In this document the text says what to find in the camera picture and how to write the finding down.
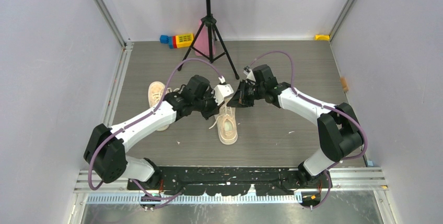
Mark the beige lace sneaker with laces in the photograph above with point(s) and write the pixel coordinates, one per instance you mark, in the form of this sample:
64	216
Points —
225	122

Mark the small brown wooden block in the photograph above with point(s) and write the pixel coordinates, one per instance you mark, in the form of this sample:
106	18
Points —
344	84

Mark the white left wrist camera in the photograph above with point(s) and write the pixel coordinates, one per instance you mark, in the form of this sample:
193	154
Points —
222	91

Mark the colourful toy block train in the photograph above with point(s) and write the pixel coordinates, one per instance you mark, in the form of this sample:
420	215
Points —
177	41

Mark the pink foam block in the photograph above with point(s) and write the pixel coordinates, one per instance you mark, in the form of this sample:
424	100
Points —
202	42

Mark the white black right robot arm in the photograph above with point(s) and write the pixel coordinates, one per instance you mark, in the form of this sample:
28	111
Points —
338	128

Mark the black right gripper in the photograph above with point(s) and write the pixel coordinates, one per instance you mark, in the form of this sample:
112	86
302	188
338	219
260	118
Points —
240	99

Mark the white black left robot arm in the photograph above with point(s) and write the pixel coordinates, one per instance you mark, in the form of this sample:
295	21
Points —
106	152

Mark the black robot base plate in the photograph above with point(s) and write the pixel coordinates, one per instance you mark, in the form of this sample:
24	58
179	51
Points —
228	181

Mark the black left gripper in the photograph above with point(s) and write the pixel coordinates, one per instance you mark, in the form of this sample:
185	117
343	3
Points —
215	108

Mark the yellow toy block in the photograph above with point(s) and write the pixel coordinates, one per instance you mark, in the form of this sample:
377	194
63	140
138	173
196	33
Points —
322	37

